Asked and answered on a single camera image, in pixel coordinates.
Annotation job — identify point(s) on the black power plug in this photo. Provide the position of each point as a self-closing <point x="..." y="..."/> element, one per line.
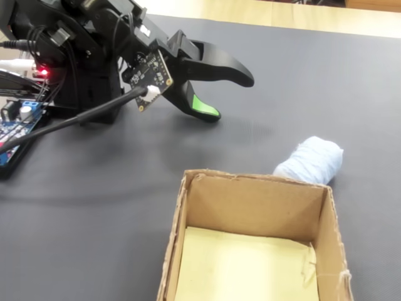
<point x="15" y="44"/>

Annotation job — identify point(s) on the blue controller circuit board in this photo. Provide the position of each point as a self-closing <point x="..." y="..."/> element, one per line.
<point x="15" y="125"/>

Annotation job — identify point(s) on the brown cardboard box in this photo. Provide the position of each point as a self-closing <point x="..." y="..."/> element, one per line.
<point x="257" y="203"/>

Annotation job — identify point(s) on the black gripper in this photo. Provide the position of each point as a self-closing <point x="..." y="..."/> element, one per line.
<point x="156" y="39"/>

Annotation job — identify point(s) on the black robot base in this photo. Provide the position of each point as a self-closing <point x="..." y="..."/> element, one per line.
<point x="91" y="97"/>

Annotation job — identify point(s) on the black camera circuit board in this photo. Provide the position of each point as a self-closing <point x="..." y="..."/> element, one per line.
<point x="150" y="73"/>

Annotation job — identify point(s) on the pale yellow box liner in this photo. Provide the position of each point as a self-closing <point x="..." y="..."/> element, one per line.
<point x="244" y="269"/>

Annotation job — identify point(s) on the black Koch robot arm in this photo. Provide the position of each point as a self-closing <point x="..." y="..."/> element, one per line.
<point x="91" y="28"/>

